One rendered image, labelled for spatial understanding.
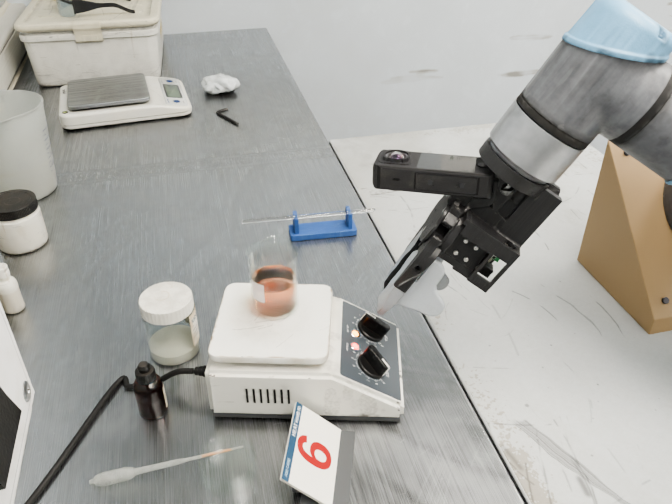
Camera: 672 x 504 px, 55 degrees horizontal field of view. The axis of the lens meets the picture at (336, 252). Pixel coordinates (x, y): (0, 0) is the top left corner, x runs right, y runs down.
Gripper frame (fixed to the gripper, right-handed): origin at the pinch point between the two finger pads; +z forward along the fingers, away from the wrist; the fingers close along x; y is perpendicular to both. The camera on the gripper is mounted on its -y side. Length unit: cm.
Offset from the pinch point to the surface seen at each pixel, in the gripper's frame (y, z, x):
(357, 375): 1.7, 4.8, -8.0
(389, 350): 4.3, 4.9, -1.3
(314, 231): -9.6, 12.2, 24.0
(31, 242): -42, 32, 11
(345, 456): 4.8, 9.8, -13.3
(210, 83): -46, 24, 73
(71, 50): -76, 35, 71
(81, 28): -76, 29, 71
